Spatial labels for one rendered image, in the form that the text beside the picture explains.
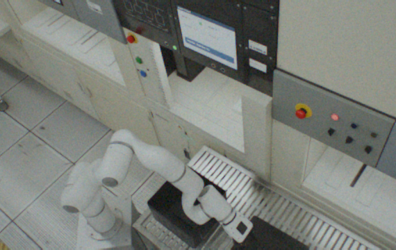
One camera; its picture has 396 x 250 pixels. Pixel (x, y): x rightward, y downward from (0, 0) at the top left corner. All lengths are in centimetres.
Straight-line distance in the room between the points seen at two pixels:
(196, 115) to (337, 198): 87
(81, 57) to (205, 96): 96
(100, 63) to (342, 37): 184
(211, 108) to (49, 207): 157
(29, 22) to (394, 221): 277
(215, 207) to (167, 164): 33
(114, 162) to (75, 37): 172
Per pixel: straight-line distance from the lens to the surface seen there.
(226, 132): 220
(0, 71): 457
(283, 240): 191
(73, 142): 356
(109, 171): 147
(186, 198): 160
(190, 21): 166
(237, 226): 173
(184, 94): 241
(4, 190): 357
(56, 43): 310
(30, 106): 403
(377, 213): 202
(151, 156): 143
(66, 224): 317
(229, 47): 159
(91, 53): 290
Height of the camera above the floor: 263
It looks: 52 degrees down
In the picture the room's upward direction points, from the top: 11 degrees counter-clockwise
